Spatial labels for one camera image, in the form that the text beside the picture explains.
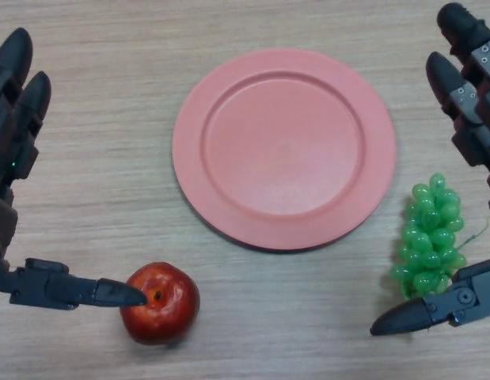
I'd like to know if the pink round plate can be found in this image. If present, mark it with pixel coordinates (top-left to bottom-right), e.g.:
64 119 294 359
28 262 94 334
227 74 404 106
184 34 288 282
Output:
172 47 398 253

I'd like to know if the green grape bunch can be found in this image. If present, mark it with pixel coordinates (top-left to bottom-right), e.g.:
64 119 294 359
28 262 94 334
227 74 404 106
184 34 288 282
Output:
389 173 489 300

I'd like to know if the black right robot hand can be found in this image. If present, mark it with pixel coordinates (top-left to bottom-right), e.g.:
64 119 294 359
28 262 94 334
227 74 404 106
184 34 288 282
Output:
370 2 490 337

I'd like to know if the red apple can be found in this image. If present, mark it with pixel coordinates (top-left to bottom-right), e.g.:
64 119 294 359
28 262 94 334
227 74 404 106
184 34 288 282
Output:
120 261 201 346

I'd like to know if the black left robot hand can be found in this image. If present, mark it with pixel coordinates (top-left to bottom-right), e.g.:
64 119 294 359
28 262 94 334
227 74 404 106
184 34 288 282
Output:
0 27 147 313

